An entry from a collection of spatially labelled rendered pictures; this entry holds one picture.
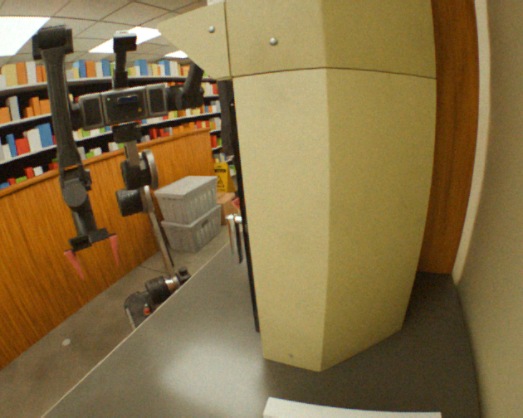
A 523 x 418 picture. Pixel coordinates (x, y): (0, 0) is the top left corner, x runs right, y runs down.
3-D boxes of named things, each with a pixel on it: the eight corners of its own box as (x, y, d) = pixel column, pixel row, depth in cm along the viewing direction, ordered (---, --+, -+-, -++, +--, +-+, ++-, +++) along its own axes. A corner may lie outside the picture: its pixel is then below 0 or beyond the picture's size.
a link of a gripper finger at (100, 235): (126, 263, 61) (114, 226, 61) (99, 272, 57) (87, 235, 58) (126, 264, 67) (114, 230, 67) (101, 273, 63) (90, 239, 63)
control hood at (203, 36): (304, 86, 57) (300, 42, 53) (231, 78, 30) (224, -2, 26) (256, 89, 62) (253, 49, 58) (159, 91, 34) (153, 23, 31)
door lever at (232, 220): (257, 270, 45) (264, 262, 47) (252, 217, 41) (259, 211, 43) (229, 264, 47) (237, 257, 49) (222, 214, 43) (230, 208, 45)
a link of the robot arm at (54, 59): (71, 32, 54) (34, 39, 48) (71, 24, 49) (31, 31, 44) (95, 182, 67) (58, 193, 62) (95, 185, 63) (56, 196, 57)
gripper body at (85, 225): (108, 234, 60) (100, 206, 61) (70, 246, 55) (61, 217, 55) (109, 237, 66) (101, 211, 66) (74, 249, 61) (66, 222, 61)
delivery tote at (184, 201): (222, 204, 306) (218, 176, 294) (190, 226, 256) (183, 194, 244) (193, 201, 323) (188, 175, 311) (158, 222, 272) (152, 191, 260)
